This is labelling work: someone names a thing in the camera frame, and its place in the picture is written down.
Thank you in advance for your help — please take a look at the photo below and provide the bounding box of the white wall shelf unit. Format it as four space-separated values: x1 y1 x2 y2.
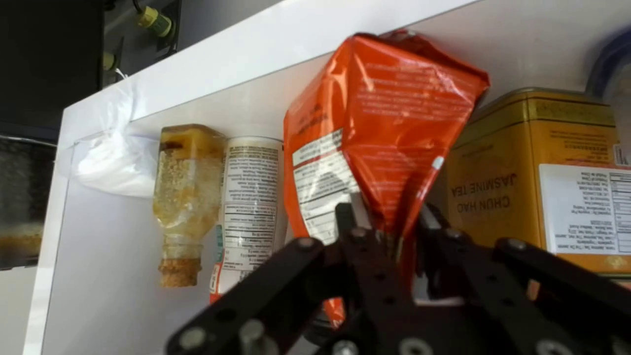
21 0 631 355

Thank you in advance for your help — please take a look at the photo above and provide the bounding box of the black coffee machine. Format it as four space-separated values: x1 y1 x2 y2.
0 0 106 272

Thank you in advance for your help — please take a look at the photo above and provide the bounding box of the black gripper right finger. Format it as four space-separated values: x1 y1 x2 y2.
410 203 631 355

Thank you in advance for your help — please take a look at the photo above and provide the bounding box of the yellow tipped cable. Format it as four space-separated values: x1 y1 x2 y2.
130 0 181 44

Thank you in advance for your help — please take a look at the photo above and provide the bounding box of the white plastic bag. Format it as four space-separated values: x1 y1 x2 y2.
67 83 163 200

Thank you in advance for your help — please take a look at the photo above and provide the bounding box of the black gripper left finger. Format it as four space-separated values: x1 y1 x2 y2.
163 201 396 355

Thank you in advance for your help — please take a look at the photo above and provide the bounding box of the yellow tea tin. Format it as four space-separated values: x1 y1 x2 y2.
430 85 631 280

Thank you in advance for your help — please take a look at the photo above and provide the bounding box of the red lidded glass jar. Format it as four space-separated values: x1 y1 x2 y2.
152 123 227 290

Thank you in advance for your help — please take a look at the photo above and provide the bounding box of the orange snack packet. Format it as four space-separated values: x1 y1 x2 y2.
282 28 493 332

